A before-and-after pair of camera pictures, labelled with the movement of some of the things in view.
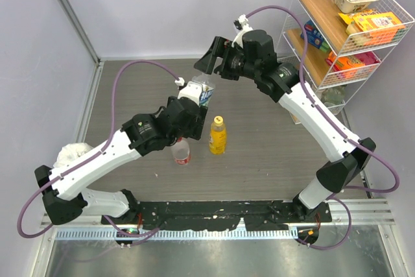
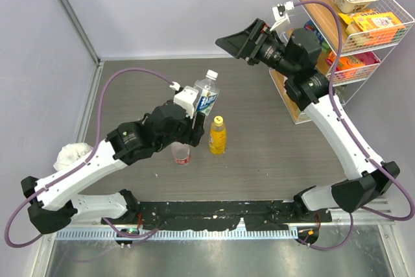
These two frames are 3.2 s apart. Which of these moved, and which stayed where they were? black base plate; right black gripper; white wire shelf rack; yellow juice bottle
Moved: right black gripper
Stayed: black base plate; white wire shelf rack; yellow juice bottle
